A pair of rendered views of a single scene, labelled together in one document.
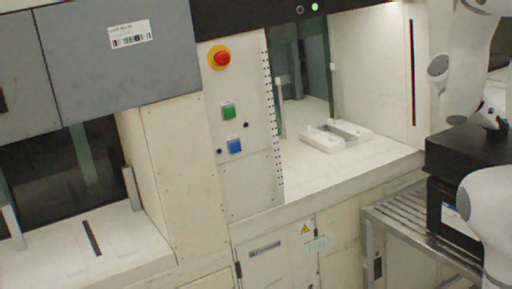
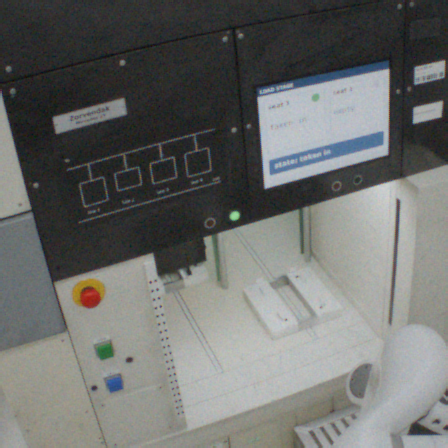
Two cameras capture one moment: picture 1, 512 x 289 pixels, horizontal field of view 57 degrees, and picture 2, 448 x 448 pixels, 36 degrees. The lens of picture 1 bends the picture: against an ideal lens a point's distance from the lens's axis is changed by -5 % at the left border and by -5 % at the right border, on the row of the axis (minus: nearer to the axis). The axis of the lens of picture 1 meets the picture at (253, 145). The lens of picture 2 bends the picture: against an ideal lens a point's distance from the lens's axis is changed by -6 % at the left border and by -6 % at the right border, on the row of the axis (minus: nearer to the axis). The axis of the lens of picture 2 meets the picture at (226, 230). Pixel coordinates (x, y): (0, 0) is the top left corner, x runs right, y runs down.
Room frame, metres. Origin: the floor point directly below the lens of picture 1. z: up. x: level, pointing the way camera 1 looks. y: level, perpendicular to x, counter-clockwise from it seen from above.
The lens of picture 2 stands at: (0.25, -0.35, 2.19)
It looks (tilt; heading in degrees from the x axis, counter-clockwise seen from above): 35 degrees down; 7
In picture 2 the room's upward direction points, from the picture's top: 6 degrees counter-clockwise
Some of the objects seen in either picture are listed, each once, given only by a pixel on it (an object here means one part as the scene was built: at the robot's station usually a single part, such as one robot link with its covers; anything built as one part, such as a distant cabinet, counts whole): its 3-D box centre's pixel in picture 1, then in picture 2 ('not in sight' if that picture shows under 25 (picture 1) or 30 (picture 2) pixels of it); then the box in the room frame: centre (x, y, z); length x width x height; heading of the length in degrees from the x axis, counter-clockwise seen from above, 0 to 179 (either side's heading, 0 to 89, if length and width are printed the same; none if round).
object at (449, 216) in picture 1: (492, 204); not in sight; (1.16, -0.66, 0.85); 0.28 x 0.28 x 0.17; 24
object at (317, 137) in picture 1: (335, 133); (292, 300); (1.76, -0.32, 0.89); 0.22 x 0.21 x 0.04; 25
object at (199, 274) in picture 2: not in sight; (163, 265); (1.94, 0.06, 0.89); 0.22 x 0.21 x 0.04; 25
